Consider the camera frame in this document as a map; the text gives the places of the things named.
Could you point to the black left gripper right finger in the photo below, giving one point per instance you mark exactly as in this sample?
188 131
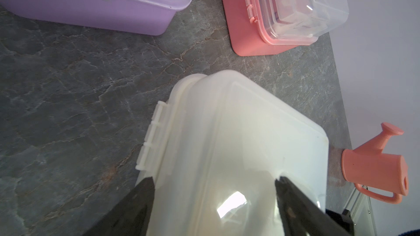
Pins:
300 216

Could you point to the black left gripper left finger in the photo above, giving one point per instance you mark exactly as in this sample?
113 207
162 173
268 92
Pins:
131 216

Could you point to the white toolbox clear lid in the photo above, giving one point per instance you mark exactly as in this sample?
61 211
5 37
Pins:
215 149

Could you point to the pink toolbox clear lid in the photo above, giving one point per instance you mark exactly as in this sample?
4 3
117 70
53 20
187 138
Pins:
269 27

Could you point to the pink watering can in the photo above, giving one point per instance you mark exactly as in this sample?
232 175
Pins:
378 175

